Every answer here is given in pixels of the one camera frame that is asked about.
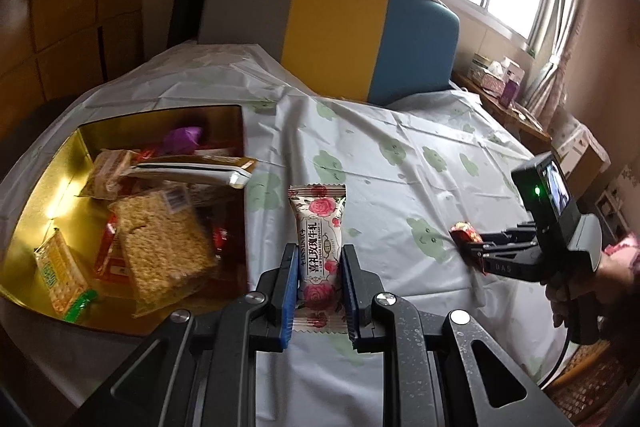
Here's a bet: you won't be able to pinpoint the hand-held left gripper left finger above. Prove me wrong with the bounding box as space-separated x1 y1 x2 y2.
65 244 300 427

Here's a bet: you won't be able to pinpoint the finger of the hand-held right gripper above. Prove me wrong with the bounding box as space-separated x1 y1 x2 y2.
477 223 537 246
466 238 538 275

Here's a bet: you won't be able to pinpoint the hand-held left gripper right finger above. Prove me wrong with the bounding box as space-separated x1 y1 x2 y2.
341 244 571 427

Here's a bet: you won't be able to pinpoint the small red candy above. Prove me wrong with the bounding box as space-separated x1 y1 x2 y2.
448 221 482 258

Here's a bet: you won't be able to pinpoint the rose print candy packet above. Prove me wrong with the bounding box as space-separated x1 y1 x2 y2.
287 183 348 333

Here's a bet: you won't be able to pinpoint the red square candy packet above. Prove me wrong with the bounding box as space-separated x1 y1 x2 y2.
210 222 228 258

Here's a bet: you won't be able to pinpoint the yellow rice cake packet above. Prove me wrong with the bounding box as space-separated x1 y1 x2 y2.
107 186 221 319

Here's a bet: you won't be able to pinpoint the long gold snack stick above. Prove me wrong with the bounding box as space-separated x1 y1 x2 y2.
150 153 260 172

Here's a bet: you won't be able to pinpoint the long silver snack stick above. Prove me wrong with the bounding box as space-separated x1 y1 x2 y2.
120 161 253 190

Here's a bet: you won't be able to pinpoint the large orange snack bag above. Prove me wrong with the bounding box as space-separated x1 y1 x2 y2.
92 211 131 283

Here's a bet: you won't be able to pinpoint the purple snack packet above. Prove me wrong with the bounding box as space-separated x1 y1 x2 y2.
161 126 206 152

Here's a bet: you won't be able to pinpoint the clear brown snack packet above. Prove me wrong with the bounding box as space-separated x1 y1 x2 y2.
80 148 146 200

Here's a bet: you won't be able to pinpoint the yellow cracker packet green end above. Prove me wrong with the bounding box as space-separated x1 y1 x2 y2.
33 227 98 324

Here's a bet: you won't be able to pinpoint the gold lined red box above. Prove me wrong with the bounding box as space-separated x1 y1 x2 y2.
0 104 251 338

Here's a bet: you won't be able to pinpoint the person's right forearm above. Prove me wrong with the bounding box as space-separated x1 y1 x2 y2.
604 231 640 280

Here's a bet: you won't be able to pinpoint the person's right hand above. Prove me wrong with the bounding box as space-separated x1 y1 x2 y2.
545 252 639 331

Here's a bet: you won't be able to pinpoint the white storage rack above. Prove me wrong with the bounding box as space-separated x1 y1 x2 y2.
597 162 640 248

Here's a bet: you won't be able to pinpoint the cardboard box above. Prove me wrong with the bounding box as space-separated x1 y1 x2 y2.
547 109 612 192

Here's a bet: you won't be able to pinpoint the white tablecloth green prints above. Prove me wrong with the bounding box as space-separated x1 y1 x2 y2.
0 42 591 427

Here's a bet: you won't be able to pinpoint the wooden side table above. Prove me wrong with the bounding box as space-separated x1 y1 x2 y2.
452 72 553 152

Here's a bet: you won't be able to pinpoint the rattan chair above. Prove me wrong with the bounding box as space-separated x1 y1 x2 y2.
542 337 640 427

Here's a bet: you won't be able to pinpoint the small white box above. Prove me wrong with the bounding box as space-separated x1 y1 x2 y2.
502 57 526 82

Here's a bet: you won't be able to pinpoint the grey yellow blue headboard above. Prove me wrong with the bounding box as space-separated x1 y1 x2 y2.
196 0 461 108

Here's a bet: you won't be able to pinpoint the wooden wardrobe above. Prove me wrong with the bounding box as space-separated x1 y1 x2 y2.
0 0 156 118

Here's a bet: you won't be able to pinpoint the black cable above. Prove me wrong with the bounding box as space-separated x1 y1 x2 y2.
540 334 573 390

